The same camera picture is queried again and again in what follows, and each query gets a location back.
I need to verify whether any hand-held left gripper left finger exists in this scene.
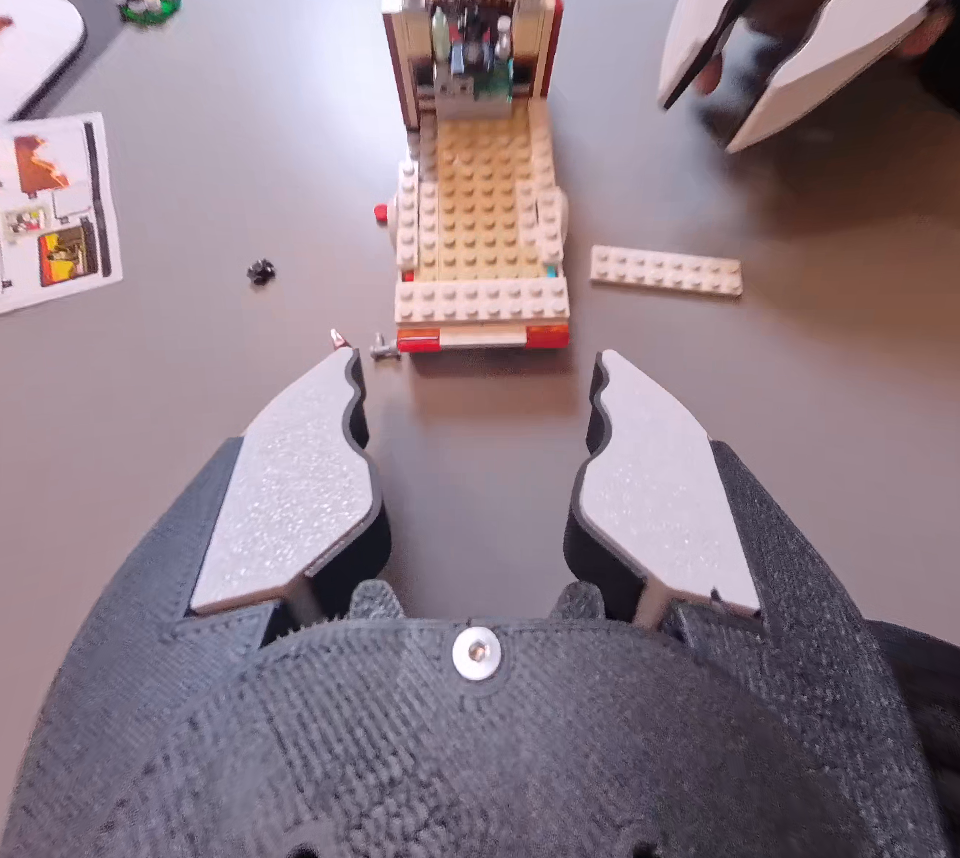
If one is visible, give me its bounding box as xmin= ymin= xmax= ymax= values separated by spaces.
xmin=189 ymin=348 xmax=391 ymax=618

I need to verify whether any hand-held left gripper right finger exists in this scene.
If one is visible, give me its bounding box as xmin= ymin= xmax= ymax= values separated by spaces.
xmin=564 ymin=350 xmax=762 ymax=630

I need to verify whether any white long brick plate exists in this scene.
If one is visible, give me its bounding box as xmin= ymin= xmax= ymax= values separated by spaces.
xmin=395 ymin=279 xmax=571 ymax=328
xmin=590 ymin=245 xmax=745 ymax=298

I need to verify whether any toy brick truck model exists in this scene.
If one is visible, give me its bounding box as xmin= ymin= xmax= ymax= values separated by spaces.
xmin=372 ymin=0 xmax=573 ymax=355

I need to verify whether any person's right hand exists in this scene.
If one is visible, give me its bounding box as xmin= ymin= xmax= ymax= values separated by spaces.
xmin=693 ymin=10 xmax=950 ymax=96

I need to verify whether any sticker sheet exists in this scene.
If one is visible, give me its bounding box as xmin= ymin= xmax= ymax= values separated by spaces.
xmin=0 ymin=113 xmax=125 ymax=317

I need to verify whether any white book stand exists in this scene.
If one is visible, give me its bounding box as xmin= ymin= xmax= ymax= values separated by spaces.
xmin=0 ymin=0 xmax=87 ymax=124

